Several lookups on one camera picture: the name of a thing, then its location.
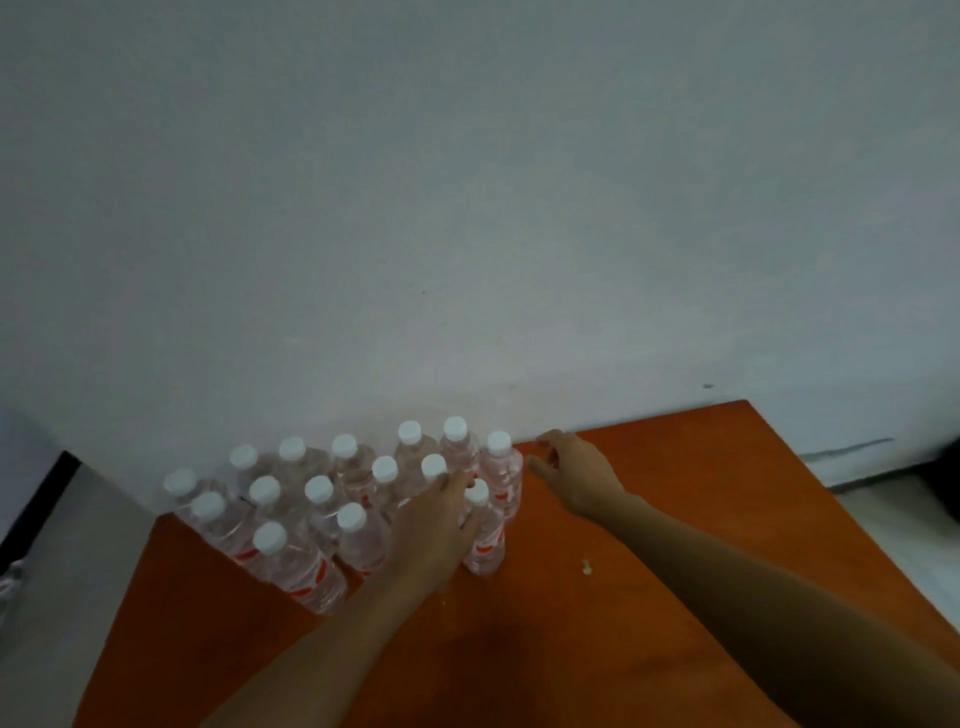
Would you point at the person's right hand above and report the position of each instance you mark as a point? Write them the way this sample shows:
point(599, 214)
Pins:
point(581, 476)

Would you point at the person's left hand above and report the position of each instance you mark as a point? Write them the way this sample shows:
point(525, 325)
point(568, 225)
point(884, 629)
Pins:
point(427, 536)

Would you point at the person's right thumb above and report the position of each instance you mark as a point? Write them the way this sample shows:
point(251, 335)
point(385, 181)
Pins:
point(540, 469)

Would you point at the person's left thumb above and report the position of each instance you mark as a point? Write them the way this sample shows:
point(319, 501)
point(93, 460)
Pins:
point(470, 525)

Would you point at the person's right forearm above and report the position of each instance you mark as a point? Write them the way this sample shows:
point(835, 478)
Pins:
point(750, 607)

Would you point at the person's left forearm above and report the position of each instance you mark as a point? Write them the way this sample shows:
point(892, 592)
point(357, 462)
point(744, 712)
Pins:
point(330, 660)

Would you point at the group of clear water bottles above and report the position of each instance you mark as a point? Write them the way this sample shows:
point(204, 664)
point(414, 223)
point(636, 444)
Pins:
point(300, 517)

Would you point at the black strip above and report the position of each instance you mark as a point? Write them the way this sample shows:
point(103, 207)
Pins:
point(37, 504)

